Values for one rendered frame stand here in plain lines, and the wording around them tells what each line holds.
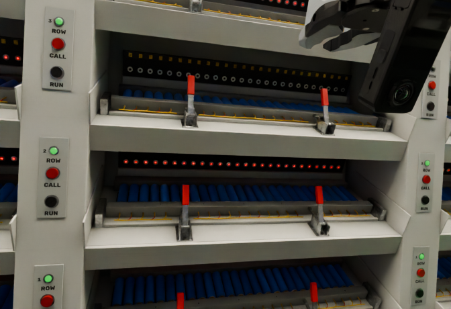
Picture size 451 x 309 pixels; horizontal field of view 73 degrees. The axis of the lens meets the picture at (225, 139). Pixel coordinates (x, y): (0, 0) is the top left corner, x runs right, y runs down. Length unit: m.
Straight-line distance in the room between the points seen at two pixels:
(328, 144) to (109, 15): 0.44
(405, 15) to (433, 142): 0.51
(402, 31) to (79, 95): 0.43
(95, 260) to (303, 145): 0.41
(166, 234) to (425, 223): 0.53
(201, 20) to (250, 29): 0.09
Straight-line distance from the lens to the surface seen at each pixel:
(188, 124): 0.53
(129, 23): 0.55
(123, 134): 0.52
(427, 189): 0.77
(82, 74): 0.53
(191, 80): 0.55
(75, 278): 0.57
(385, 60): 0.29
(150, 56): 0.68
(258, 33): 0.58
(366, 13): 0.32
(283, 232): 0.62
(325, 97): 0.64
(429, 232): 0.80
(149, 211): 0.60
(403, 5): 0.29
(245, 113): 0.61
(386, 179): 0.77
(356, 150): 0.66
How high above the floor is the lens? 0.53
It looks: 1 degrees down
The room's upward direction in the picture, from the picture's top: 3 degrees clockwise
